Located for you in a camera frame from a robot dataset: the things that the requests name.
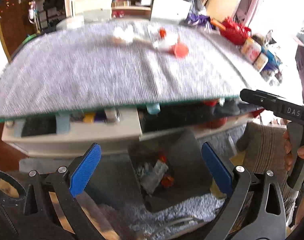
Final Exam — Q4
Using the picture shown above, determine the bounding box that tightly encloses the white foil wrapper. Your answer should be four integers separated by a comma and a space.
152, 28, 180, 51

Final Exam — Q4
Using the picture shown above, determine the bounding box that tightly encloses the white tissue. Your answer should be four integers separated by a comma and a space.
112, 25, 152, 45

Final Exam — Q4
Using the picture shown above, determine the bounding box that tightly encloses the dark grey trash bin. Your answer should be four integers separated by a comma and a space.
128, 131, 212, 212

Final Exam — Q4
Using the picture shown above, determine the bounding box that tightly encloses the person's right hand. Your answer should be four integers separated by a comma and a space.
283, 130, 304, 171

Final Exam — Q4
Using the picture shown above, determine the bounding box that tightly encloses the red plastic basket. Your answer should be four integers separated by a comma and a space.
220, 17, 252, 46

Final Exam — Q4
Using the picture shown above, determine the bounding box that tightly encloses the light blue bottle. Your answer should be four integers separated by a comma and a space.
146, 103, 161, 115

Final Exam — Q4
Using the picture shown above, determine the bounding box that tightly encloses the grey woven tablecloth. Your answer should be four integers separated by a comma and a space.
0, 19, 266, 120

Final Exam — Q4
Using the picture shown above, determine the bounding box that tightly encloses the purple cloth heap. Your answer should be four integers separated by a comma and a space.
186, 13, 215, 29

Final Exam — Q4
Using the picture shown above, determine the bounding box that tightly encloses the beige TV cabinet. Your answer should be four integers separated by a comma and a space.
72, 0, 191, 23

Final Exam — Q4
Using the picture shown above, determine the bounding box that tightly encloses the white cable on rug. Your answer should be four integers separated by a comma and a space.
149, 217, 205, 240

